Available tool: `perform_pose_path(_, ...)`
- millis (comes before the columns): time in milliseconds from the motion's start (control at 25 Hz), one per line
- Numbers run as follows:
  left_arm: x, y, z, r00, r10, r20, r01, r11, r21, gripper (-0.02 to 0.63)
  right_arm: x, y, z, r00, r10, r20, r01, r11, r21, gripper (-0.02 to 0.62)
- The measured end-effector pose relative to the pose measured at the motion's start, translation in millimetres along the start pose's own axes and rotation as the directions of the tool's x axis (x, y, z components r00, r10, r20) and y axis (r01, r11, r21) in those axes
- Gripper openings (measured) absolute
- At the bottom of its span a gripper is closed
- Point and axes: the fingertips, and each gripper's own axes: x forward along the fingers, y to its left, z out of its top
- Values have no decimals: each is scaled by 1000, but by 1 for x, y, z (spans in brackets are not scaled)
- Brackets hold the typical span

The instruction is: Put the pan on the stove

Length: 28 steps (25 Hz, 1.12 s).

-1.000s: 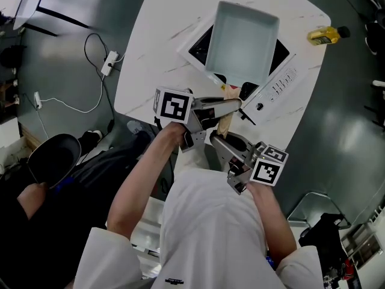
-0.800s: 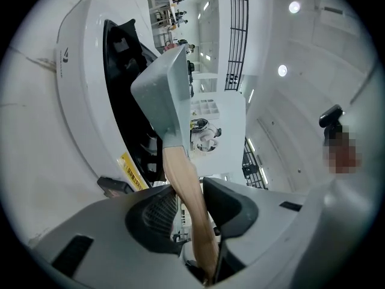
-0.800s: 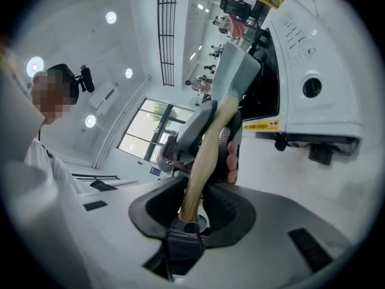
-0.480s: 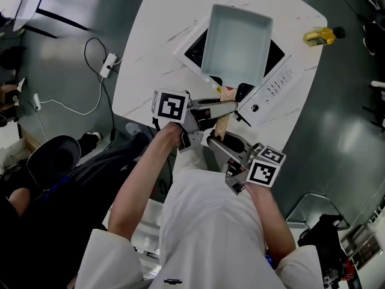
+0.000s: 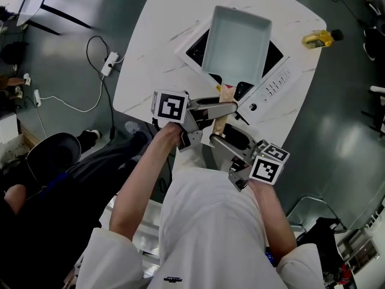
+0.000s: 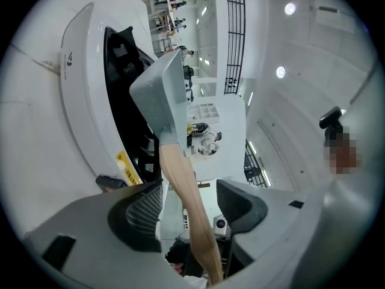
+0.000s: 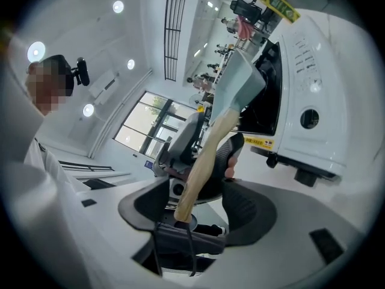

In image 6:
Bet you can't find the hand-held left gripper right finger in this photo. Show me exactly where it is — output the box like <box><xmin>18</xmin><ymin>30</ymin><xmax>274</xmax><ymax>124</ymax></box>
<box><xmin>215</xmin><ymin>173</ymin><xmax>371</xmax><ymax>289</ymax></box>

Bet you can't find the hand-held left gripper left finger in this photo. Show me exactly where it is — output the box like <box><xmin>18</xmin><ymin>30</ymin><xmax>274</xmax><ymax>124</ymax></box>
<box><xmin>23</xmin><ymin>181</ymin><xmax>208</xmax><ymax>289</ymax></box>

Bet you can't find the white stove with black top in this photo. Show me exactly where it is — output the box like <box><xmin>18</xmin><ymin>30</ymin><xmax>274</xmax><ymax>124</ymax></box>
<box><xmin>58</xmin><ymin>1</ymin><xmax>165</xmax><ymax>188</ymax></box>

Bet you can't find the small black and orange device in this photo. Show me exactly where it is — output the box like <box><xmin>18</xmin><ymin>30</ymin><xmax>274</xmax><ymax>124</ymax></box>
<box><xmin>95</xmin><ymin>175</ymin><xmax>129</xmax><ymax>193</ymax></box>

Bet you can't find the small white appliance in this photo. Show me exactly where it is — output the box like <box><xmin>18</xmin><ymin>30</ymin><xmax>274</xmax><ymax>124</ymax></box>
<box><xmin>212</xmin><ymin>214</ymin><xmax>232</xmax><ymax>238</ymax></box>

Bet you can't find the black metal railing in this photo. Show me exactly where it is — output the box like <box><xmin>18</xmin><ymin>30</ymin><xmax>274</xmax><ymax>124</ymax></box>
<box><xmin>223</xmin><ymin>0</ymin><xmax>247</xmax><ymax>96</ymax></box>
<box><xmin>244</xmin><ymin>139</ymin><xmax>269</xmax><ymax>188</ymax></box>

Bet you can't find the white round fan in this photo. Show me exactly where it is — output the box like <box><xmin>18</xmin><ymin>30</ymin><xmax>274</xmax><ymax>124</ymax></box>
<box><xmin>196</xmin><ymin>130</ymin><xmax>224</xmax><ymax>160</ymax></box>

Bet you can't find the white compartment tray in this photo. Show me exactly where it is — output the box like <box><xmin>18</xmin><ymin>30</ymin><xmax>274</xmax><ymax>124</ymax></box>
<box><xmin>187</xmin><ymin>102</ymin><xmax>223</xmax><ymax>125</ymax></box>

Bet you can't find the black head camera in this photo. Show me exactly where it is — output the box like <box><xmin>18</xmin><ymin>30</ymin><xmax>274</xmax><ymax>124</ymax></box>
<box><xmin>319</xmin><ymin>106</ymin><xmax>347</xmax><ymax>129</ymax></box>

